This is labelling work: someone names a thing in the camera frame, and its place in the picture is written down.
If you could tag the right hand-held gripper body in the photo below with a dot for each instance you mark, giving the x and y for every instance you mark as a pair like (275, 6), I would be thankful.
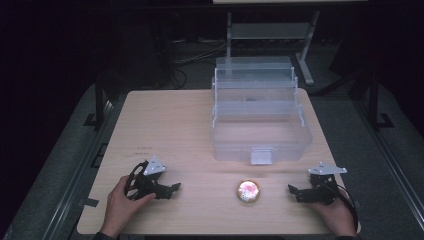
(325, 190)

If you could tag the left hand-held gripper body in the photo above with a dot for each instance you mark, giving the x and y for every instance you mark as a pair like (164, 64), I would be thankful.
(143, 185)

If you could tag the person's right hand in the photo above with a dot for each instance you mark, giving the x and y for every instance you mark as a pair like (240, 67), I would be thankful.
(338, 216)

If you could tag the person's left hand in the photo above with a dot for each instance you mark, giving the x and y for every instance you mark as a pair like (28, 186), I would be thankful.
(118, 208)

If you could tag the round gold-rimmed tin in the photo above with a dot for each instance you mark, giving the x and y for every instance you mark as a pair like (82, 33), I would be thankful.
(248, 191)

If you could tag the black tape piece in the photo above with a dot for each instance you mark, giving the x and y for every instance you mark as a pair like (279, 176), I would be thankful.
(89, 202)

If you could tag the clear plastic tiered storage box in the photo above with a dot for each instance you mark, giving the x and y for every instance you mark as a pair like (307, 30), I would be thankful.
(260, 140)

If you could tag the white metal stand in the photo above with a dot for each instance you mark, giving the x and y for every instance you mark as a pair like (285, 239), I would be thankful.
(270, 31)

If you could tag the aluminium floor rail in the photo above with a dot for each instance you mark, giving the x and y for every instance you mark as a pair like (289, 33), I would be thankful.
(71, 193)
(395, 173)

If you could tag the black stand post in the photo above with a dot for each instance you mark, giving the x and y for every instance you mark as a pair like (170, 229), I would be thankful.
(374, 103)
(99, 100)

